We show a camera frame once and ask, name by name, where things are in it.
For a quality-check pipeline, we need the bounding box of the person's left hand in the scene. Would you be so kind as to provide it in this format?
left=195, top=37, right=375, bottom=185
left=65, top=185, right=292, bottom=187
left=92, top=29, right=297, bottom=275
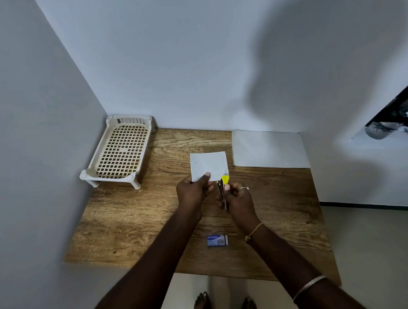
left=174, top=171, right=217, bottom=221

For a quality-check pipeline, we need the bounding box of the person's right hand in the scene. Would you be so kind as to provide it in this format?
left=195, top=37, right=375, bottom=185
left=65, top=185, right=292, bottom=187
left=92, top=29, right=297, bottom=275
left=222, top=181, right=263, bottom=237

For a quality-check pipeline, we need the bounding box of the yellow and silver stapler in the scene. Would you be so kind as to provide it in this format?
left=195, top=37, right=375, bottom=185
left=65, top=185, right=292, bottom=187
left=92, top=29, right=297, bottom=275
left=215, top=175, right=233, bottom=212

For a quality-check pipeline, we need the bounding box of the small white paper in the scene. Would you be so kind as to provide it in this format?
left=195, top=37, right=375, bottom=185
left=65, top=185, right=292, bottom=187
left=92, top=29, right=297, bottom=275
left=189, top=151, right=230, bottom=184

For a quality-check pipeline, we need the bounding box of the small blue staple box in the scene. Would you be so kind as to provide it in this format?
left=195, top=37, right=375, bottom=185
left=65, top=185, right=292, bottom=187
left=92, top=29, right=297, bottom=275
left=206, top=234, right=229, bottom=248

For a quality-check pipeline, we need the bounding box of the large white paper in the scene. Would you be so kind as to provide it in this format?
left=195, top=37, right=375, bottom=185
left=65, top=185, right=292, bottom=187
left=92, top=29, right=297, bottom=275
left=231, top=125, right=311, bottom=173

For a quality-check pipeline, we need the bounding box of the white plastic lattice tray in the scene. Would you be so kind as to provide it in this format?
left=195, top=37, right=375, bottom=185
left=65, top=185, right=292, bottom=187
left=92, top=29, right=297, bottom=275
left=76, top=112, right=161, bottom=194

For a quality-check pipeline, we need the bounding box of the person's left forearm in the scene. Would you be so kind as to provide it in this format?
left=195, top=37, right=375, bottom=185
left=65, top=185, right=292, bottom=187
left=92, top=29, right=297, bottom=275
left=71, top=211, right=209, bottom=309

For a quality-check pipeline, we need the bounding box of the person's right forearm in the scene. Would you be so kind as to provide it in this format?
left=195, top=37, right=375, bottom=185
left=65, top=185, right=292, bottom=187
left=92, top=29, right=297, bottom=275
left=245, top=217, right=370, bottom=309

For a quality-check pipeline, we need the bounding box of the person's left foot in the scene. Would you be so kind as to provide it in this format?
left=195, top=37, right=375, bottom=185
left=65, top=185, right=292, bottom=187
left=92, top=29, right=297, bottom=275
left=193, top=291, right=212, bottom=309

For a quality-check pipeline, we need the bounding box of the yellow wrist thread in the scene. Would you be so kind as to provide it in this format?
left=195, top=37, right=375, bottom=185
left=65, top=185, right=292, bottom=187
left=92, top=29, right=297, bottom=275
left=243, top=222, right=266, bottom=243

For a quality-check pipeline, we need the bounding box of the silver bangle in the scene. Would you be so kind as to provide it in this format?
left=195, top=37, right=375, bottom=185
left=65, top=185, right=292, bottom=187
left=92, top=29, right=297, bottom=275
left=291, top=274, right=330, bottom=304

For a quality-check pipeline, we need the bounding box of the grey round container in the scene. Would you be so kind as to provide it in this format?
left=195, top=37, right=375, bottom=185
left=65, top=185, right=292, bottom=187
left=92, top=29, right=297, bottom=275
left=364, top=119, right=406, bottom=141

